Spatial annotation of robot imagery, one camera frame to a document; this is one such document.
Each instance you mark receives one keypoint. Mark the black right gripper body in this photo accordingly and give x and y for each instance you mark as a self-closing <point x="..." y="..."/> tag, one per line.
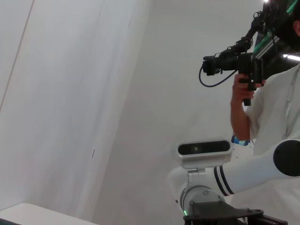
<point x="211" y="215"/>

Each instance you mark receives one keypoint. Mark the black video camera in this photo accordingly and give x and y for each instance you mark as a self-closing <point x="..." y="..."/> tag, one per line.
<point x="243" y="64"/>

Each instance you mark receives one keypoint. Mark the person's bare forearm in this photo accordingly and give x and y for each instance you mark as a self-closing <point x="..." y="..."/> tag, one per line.
<point x="239" y="119"/>

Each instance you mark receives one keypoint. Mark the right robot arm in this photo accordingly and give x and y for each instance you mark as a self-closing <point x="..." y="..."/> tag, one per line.
<point x="248" y="171"/>

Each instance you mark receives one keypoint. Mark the person's bare hand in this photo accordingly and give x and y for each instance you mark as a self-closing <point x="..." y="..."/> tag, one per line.
<point x="241" y="90"/>

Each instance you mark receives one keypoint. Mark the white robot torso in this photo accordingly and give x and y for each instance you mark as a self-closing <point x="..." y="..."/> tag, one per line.
<point x="241" y="152"/>

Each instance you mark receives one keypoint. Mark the person in white shirt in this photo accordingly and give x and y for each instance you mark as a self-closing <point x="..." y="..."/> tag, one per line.
<point x="272" y="112"/>

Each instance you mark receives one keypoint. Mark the ceiling light strip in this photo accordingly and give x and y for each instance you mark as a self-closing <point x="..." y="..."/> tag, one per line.
<point x="290" y="57"/>

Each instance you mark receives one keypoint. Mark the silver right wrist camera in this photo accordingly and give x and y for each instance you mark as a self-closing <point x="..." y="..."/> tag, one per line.
<point x="201" y="150"/>

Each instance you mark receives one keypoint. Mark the aluminium frame with green strip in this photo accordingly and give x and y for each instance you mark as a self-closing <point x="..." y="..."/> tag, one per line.
<point x="264" y="44"/>

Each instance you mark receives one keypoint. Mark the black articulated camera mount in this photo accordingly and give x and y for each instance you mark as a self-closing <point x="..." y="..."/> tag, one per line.
<point x="248" y="37"/>

